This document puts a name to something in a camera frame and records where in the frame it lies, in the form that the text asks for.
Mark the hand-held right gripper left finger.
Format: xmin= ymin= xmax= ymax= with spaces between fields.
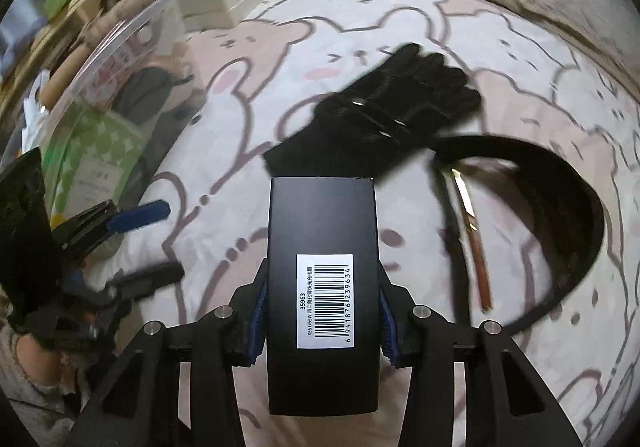
xmin=65 ymin=257 xmax=268 ymax=447

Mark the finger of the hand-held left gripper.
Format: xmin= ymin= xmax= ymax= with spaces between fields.
xmin=85 ymin=262 xmax=183 ymax=300
xmin=62 ymin=200 xmax=171 ymax=253

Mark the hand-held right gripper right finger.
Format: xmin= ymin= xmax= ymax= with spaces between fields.
xmin=377 ymin=267 xmax=583 ymax=447

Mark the black cardboard box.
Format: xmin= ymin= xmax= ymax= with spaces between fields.
xmin=266 ymin=176 xmax=382 ymax=416

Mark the brown wooden pen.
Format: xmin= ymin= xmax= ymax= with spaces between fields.
xmin=452 ymin=170 xmax=493 ymax=313

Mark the clear plastic container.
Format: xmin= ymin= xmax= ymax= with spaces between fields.
xmin=0 ymin=0 xmax=211 ymax=238

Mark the black neck band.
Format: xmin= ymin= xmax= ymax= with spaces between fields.
xmin=431 ymin=136 xmax=606 ymax=335

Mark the black leather glove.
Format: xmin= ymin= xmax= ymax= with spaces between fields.
xmin=263 ymin=43 xmax=482 ymax=178

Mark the person's left forearm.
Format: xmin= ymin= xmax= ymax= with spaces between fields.
xmin=0 ymin=322 xmax=76 ymax=428

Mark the green star patterned box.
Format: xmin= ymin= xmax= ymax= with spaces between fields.
xmin=42 ymin=104 xmax=151 ymax=223

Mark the dark round tin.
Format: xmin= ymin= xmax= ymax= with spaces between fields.
xmin=112 ymin=66 xmax=193 ymax=120

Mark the printed rabbit blanket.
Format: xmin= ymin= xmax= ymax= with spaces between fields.
xmin=50 ymin=0 xmax=640 ymax=447

